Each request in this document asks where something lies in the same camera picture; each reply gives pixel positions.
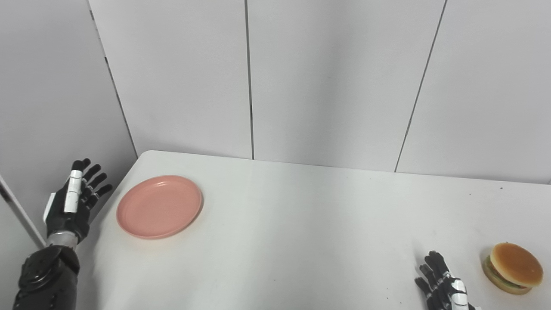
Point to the toy hamburger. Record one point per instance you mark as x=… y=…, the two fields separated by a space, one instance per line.
x=514 y=267

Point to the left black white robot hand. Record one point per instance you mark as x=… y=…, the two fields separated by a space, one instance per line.
x=69 y=215

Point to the pink round plate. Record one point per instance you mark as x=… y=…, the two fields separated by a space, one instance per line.
x=159 y=206

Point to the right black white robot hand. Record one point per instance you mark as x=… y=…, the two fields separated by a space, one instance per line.
x=443 y=288

